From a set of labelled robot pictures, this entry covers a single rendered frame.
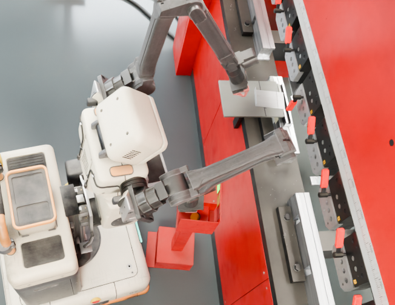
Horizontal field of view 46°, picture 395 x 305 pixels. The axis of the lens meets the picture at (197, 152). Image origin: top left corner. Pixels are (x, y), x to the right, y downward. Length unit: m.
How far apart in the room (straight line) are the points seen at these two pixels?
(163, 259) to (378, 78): 1.59
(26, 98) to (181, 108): 0.97
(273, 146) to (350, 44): 0.39
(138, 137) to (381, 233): 0.73
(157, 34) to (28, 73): 1.87
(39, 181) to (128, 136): 0.56
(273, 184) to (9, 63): 1.98
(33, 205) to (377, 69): 1.24
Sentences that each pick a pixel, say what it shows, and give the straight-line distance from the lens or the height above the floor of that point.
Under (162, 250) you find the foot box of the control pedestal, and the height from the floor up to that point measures 0.12.
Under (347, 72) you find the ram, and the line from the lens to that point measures 1.53.
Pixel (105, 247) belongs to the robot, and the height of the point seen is 0.28.
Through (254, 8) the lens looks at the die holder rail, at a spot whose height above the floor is 0.97.
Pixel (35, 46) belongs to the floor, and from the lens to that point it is 3.36.
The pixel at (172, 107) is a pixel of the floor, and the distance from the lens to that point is 3.11.
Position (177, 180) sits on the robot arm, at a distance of 1.45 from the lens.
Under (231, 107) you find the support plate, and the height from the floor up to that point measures 1.00.
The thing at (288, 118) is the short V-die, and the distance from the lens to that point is 2.03.
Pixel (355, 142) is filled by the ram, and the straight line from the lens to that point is 1.47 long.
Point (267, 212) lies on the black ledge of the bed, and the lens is 1.93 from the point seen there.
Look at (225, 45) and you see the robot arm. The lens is 1.63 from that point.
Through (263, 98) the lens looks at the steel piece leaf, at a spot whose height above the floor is 1.00.
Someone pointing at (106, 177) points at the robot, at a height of 1.23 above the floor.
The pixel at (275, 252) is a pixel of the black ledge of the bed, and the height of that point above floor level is 0.88.
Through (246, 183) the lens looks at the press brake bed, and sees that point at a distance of 2.07.
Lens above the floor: 2.58
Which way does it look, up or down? 61 degrees down
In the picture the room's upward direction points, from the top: 22 degrees clockwise
